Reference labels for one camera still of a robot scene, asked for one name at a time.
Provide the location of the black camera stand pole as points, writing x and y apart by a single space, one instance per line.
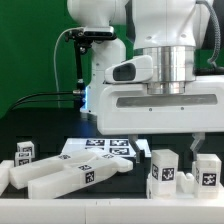
80 83

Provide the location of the white left barrier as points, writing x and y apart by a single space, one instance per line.
5 167

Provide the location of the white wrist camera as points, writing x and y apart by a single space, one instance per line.
137 70

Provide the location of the white right barrier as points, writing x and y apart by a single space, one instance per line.
220 192

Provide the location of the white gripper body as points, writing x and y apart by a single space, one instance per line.
129 109

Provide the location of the white marker sheet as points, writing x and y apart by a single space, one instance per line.
119 147

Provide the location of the white cube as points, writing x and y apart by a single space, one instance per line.
22 158
26 146
207 171

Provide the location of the black camera on stand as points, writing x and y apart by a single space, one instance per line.
91 33

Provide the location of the white chair side frame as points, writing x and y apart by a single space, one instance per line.
59 175

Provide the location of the white chair seat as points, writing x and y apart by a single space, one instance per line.
184 186

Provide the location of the white front barrier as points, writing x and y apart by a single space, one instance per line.
111 211

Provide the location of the white barrier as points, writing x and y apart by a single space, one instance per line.
5 167
111 211
220 192

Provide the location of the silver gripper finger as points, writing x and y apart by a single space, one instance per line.
140 154
198 140

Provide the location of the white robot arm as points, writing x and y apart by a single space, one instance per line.
169 31

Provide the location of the white cube front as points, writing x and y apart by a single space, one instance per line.
22 158

